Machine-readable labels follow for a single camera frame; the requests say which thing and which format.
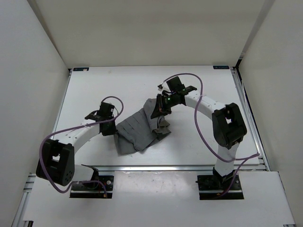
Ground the left blue corner label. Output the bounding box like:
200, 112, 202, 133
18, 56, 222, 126
73, 67, 89, 71

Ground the purple cable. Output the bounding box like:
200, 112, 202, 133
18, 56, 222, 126
157, 72, 261, 197
39, 96, 125, 198

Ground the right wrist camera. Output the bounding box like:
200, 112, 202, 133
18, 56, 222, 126
158, 77, 185, 93

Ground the grey pleated skirt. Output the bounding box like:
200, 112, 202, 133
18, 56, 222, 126
114, 99, 171, 156

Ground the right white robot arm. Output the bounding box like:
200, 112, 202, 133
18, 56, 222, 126
151, 85, 247, 189

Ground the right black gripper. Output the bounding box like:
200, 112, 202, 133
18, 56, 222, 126
151, 93, 178, 120

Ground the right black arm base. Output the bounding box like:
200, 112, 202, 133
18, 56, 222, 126
196, 175, 244, 201

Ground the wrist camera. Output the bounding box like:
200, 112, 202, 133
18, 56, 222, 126
158, 77, 185, 93
98, 102, 115, 118

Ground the right blue corner label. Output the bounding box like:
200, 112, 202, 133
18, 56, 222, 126
213, 65, 230, 70

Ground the blue corner label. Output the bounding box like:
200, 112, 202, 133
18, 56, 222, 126
73, 67, 89, 71
213, 65, 230, 70

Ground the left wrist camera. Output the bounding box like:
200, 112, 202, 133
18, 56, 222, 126
98, 102, 115, 118

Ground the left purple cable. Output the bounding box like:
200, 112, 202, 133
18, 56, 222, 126
39, 96, 125, 198

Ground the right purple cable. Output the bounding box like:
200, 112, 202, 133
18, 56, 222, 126
157, 72, 261, 197

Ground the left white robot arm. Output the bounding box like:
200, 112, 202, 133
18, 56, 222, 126
36, 108, 116, 193

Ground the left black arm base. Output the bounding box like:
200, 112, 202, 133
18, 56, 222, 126
70, 166, 114, 199

